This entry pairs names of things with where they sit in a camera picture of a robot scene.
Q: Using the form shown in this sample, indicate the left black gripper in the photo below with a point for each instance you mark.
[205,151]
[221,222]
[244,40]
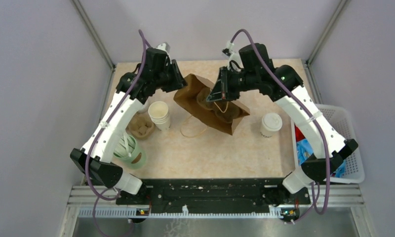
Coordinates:
[178,81]

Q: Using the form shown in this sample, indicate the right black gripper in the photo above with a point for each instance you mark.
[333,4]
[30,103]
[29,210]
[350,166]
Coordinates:
[222,90]

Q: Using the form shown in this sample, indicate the brown paper bag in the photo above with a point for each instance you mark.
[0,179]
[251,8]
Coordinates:
[186,99]

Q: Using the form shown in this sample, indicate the brown cardboard cup carrier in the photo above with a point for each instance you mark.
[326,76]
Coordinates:
[224,111]

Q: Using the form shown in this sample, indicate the white plastic cup lid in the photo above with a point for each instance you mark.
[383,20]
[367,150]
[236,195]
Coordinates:
[271,122]

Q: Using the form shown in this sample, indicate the white paper coffee cup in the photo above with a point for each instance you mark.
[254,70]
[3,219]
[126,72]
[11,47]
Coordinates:
[267,132]

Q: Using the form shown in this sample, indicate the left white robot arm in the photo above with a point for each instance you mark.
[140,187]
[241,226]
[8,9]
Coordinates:
[94,158]

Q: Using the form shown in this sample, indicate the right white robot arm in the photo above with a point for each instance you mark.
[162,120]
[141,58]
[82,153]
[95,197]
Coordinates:
[291,95]

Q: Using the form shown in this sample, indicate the stack of white lids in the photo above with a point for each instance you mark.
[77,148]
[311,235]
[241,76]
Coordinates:
[144,107]

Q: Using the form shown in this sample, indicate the stack of white paper cups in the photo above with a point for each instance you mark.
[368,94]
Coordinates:
[159,114]

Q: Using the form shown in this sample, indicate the stack of cardboard cup carriers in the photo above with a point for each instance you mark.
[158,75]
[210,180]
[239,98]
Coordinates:
[141,126]

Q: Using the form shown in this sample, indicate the red snack packet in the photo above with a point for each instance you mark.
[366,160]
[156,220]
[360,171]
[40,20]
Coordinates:
[298,134]

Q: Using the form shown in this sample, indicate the blue snack packet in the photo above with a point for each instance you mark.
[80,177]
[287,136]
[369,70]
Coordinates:
[307,152]

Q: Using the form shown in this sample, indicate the white plastic basket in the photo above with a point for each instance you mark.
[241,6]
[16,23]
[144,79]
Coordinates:
[340,136]

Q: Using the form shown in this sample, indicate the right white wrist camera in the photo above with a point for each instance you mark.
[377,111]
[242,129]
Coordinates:
[234,61]

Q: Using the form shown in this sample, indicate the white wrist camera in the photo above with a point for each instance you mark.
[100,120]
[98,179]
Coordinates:
[163,48]
[234,61]

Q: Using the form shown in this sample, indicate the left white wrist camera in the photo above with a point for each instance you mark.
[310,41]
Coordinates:
[163,48]

